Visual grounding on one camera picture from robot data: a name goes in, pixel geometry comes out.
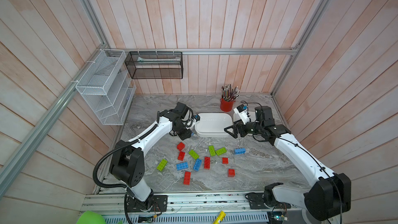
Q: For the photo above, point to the blue lego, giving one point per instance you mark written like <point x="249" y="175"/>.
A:
<point x="239" y="151"/>
<point x="197" y="165"/>
<point x="182" y="166"/>

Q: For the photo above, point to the small red lego lower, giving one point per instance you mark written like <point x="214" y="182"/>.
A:
<point x="231" y="172"/>

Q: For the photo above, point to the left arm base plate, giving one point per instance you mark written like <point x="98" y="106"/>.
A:
<point x="158" y="203"/>

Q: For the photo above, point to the red long lego center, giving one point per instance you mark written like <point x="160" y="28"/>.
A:
<point x="207" y="163"/>

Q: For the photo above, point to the small red lego middle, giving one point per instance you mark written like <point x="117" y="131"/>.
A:
<point x="225" y="160"/>

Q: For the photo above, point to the yellow tool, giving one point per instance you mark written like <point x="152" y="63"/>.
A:
<point x="220" y="218"/>

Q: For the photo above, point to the green lego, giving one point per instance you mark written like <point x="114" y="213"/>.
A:
<point x="193" y="154"/>
<point x="212" y="151"/>
<point x="221" y="151"/>
<point x="162" y="165"/>

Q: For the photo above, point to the middle white bin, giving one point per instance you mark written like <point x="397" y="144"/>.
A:
<point x="212" y="125"/>

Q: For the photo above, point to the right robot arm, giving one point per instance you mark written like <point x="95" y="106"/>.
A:
<point x="330" y="193"/>

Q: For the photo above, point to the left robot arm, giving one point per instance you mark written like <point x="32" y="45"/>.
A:
<point x="127" y="162"/>

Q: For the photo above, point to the red square lego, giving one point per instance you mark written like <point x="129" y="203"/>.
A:
<point x="181" y="156"/>
<point x="180" y="146"/>

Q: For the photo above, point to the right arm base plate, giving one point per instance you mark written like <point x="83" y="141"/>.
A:
<point x="260" y="201"/>

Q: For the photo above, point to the pencils bundle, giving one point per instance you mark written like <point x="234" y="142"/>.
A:
<point x="229" y="93"/>

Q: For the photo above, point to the red long lego bottom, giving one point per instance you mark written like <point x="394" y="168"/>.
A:
<point x="187" y="177"/>

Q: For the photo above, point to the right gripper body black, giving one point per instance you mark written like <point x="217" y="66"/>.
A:
<point x="250" y="128"/>

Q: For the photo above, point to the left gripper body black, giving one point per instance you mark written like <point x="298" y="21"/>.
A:
<point x="182" y="131"/>

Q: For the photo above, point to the black mesh wall basket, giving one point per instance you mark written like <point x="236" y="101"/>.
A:
<point x="154" y="64"/>

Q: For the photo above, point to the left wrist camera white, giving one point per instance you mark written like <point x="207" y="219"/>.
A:
<point x="242" y="112"/>

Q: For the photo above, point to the aluminium front rail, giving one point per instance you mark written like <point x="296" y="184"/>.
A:
<point x="177" y="202"/>

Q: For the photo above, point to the white wire wall shelf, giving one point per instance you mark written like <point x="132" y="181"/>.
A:
<point x="106" y="87"/>

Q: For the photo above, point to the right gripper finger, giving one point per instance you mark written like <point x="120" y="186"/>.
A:
<point x="234" y="134"/>
<point x="234" y="128"/>

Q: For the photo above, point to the small red lego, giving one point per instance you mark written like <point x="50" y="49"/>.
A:
<point x="231" y="172"/>
<point x="225" y="160"/>

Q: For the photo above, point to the red long lego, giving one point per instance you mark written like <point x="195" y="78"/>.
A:
<point x="207" y="163"/>
<point x="187" y="177"/>

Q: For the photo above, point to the green ball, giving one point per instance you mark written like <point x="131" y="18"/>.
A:
<point x="90" y="217"/>

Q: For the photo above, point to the red pencil cup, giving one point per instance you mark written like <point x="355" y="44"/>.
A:
<point x="226" y="106"/>

